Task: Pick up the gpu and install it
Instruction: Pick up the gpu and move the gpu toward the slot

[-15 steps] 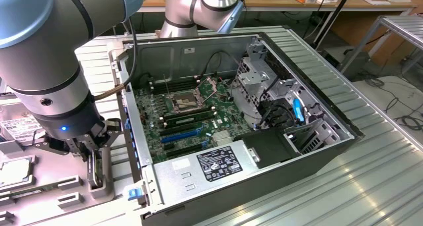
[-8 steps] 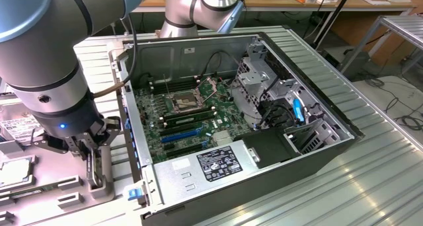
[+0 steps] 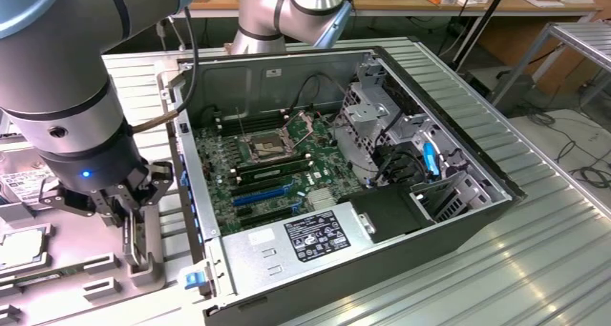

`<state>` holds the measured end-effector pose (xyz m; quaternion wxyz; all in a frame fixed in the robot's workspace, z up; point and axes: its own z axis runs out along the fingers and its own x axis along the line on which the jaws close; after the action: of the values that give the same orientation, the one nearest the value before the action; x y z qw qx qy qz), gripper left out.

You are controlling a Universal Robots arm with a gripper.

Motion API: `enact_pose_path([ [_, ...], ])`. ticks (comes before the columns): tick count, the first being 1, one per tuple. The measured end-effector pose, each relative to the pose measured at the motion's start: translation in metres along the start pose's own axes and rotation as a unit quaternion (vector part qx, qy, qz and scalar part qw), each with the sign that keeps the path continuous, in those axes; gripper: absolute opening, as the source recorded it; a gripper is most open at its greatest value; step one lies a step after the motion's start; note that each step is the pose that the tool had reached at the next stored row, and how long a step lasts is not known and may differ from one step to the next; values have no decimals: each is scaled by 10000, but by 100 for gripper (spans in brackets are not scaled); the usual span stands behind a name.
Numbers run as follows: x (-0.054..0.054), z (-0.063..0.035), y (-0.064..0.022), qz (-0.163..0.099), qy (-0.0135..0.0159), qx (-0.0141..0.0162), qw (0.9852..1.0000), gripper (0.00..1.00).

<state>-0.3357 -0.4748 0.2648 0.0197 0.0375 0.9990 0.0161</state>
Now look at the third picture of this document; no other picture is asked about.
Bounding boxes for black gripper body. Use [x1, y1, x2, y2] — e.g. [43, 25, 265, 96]
[38, 125, 150, 216]

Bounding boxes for Nvidia graphics card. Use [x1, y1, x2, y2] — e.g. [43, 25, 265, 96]
[122, 206, 155, 270]

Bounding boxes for silver hard disk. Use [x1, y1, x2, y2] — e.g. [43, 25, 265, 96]
[0, 134, 66, 212]

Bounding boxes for grey parts rack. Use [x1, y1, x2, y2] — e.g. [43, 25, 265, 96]
[0, 161, 168, 326]

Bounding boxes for CPU chip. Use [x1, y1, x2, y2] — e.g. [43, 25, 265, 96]
[0, 229, 48, 266]

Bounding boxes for green RAM stick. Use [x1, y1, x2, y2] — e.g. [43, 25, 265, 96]
[0, 265, 86, 287]

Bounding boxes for blue expansion slot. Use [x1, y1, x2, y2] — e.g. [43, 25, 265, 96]
[233, 186, 294, 207]

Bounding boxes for socket locking lever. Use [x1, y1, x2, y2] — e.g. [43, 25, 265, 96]
[237, 107, 250, 143]

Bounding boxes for RAM stick with white label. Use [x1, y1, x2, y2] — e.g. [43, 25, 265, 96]
[238, 159, 307, 183]

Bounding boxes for silver power supply unit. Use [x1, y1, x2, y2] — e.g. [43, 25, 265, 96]
[219, 202, 378, 295]

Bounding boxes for CPU socket with metal latch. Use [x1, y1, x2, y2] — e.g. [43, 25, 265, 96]
[281, 112, 318, 152]

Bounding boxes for silver chipset heatsink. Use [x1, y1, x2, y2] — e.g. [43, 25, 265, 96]
[307, 189, 335, 209]

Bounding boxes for green motherboard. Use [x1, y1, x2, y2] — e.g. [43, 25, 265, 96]
[194, 109, 365, 234]

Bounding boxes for metal disk bay cage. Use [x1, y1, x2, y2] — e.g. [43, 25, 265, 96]
[334, 81, 431, 177]

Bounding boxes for blue plastic latch strip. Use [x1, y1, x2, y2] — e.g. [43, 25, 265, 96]
[422, 142, 441, 179]

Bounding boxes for open black PC case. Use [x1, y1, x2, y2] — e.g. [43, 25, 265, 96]
[162, 45, 529, 326]

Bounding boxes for wooden desk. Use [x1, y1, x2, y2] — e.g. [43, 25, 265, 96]
[189, 0, 603, 19]

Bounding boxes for black stand pole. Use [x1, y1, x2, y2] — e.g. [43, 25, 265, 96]
[451, 0, 513, 73]

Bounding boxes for black looped wire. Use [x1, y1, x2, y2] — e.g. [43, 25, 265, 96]
[294, 74, 343, 109]

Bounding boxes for black power wire bundle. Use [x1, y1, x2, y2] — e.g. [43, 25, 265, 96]
[371, 143, 426, 187]

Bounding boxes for black floor cables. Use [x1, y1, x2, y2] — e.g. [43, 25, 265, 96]
[553, 125, 611, 189]

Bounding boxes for metal slat frame table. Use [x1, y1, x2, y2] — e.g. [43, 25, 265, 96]
[491, 20, 611, 109]

